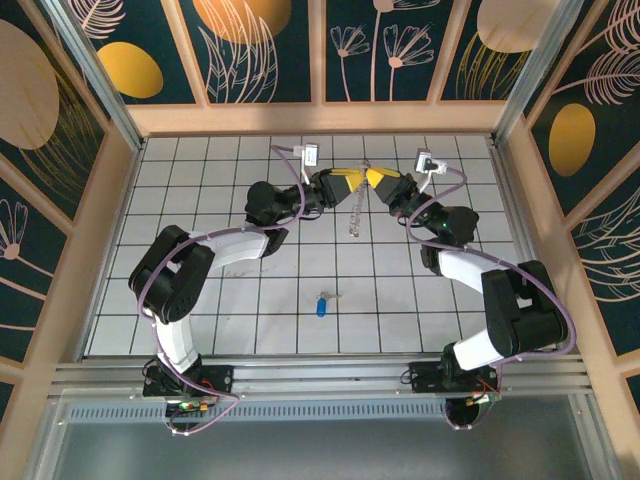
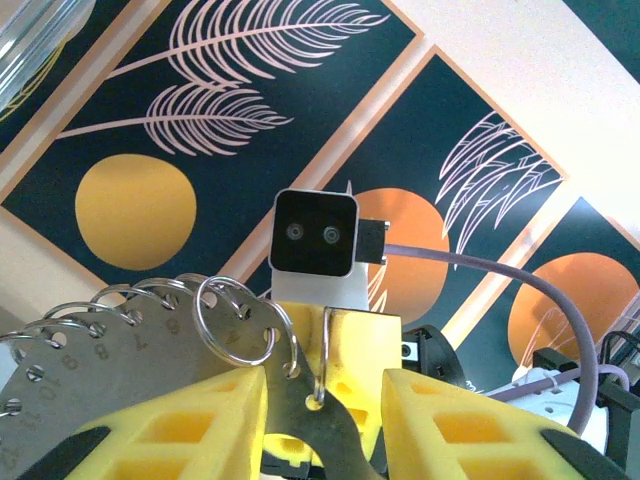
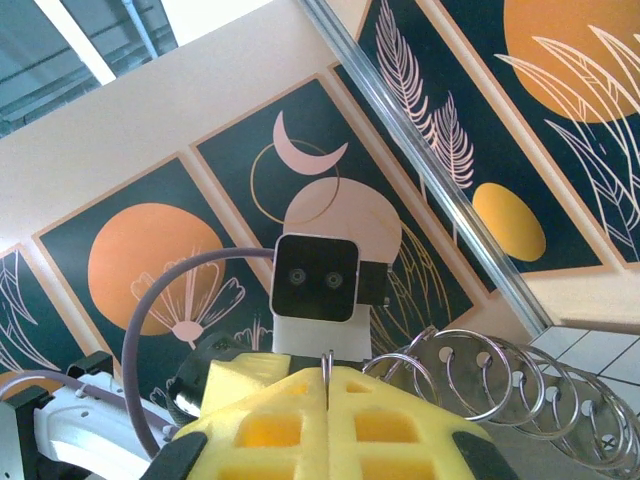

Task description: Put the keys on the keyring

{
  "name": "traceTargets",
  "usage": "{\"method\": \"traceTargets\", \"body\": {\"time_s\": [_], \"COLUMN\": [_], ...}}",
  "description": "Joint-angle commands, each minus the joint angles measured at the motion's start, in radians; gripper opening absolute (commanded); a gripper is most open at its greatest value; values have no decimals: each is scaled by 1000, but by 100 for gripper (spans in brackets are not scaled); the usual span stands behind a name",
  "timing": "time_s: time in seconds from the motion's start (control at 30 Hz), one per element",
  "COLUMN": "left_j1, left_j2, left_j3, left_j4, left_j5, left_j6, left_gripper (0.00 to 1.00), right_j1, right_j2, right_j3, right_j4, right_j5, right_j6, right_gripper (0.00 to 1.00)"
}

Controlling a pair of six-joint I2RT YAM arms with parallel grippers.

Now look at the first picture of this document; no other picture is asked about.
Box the clear plastic bag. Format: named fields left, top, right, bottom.
left=347, top=159, right=374, bottom=239

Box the small controller board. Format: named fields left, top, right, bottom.
left=167, top=397, right=224, bottom=417
left=464, top=387, right=502, bottom=407

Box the slotted metal cover strip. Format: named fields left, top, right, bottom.
left=64, top=403, right=451, bottom=425

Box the grey metal tray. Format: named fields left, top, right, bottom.
left=29, top=394, right=619, bottom=480

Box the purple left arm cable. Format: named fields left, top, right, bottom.
left=137, top=143, right=306, bottom=436

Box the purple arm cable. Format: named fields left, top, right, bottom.
left=137, top=143, right=306, bottom=436
left=407, top=167, right=576, bottom=432

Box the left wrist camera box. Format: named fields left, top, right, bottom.
left=294, top=142, right=322, bottom=169

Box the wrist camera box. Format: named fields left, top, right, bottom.
left=413, top=147, right=446, bottom=176
left=294, top=142, right=322, bottom=169

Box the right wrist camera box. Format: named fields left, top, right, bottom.
left=413, top=147, right=446, bottom=176

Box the aluminium side rail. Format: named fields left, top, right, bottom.
left=488, top=142, right=569, bottom=359

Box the wall panel with flower outlines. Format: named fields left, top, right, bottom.
left=324, top=0, right=455, bottom=104

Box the wall panel with feather outline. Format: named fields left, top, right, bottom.
left=522, top=0, right=640, bottom=219

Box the wall panel with leaf outlines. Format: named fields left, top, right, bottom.
left=178, top=0, right=314, bottom=105

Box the wall panel with yellow lines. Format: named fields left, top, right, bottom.
left=439, top=0, right=566, bottom=103

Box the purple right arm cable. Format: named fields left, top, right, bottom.
left=407, top=167, right=576, bottom=432

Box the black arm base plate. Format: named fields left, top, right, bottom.
left=142, top=362, right=236, bottom=400
left=407, top=359, right=501, bottom=396

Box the dark floral wall panel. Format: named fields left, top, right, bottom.
left=0, top=154, right=70, bottom=362
left=569, top=149, right=640, bottom=357

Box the aluminium frame post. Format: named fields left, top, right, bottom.
left=42, top=0, right=147, bottom=151
left=492, top=0, right=574, bottom=146

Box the long aluminium frame rail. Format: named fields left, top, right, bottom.
left=49, top=360, right=594, bottom=401

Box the wall panel with yellow oval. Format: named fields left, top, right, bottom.
left=74, top=0, right=209, bottom=106

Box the wall panel with large circle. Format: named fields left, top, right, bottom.
left=0, top=0, right=110, bottom=221

